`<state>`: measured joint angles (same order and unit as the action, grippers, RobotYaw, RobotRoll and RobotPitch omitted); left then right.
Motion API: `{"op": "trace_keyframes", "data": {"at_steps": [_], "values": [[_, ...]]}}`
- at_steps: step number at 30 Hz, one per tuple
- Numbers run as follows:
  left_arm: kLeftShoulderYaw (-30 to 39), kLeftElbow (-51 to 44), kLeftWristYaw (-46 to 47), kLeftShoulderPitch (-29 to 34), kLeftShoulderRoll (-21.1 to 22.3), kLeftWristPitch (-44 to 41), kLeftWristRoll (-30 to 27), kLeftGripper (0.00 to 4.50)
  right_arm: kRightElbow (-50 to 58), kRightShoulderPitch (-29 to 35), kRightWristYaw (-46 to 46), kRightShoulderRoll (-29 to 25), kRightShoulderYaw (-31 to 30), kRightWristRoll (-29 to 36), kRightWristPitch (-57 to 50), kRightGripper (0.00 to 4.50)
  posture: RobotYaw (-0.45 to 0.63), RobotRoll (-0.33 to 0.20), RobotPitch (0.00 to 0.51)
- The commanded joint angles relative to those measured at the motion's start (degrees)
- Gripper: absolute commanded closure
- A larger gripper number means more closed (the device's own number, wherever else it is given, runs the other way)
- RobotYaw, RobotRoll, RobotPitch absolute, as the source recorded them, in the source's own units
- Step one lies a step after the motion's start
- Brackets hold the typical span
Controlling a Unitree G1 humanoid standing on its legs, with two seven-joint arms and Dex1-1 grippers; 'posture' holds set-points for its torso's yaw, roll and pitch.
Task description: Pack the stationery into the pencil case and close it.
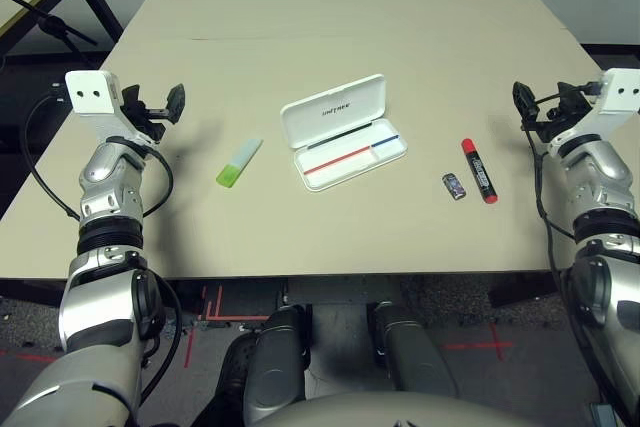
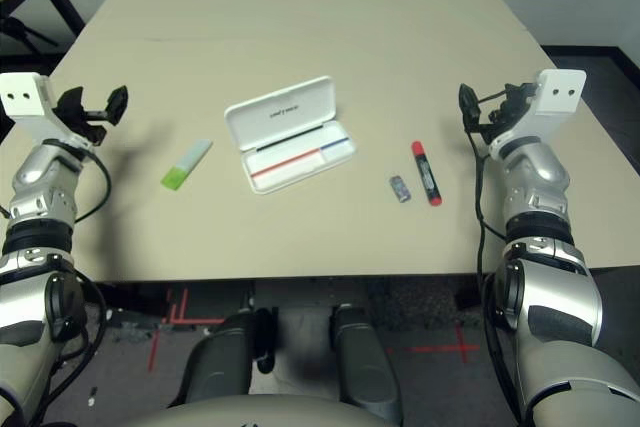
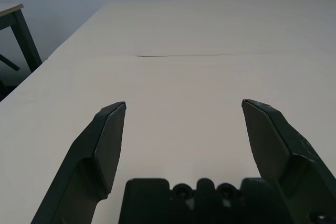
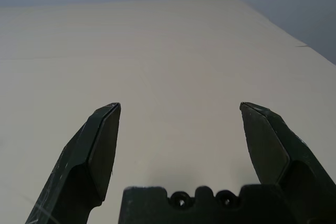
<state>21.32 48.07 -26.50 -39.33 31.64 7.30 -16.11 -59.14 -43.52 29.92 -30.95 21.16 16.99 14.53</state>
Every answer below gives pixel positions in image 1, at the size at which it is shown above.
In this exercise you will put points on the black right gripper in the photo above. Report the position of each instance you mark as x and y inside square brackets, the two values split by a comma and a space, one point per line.
[550, 127]

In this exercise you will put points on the black tripod stand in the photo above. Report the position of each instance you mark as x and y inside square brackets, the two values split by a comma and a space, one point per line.
[50, 24]

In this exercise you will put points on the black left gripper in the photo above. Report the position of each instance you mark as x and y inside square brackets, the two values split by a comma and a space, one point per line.
[150, 124]

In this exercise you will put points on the grey robot torso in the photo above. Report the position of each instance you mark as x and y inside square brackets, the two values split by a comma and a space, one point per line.
[375, 412]

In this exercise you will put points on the small silver battery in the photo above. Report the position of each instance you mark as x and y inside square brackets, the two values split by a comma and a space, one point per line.
[454, 186]

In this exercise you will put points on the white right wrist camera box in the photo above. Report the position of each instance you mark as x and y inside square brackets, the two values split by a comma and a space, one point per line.
[620, 92]

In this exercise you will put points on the black table base beam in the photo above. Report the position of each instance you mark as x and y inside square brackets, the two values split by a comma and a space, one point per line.
[520, 292]

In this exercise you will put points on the red tape cross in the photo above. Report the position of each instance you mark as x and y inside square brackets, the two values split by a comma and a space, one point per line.
[492, 345]

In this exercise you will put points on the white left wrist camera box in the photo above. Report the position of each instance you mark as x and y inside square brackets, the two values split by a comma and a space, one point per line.
[90, 92]

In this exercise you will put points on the red black whiteboard marker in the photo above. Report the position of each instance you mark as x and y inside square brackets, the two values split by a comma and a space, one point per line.
[479, 172]

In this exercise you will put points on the white plastic pencil case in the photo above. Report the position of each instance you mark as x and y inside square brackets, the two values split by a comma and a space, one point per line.
[330, 112]

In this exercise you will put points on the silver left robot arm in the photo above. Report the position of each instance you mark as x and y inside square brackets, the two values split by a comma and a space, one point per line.
[105, 172]

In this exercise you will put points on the translucent highlighter with green cap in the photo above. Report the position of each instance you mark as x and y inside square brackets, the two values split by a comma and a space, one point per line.
[240, 162]

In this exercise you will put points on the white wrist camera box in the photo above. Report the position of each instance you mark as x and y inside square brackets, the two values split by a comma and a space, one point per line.
[620, 92]
[90, 92]

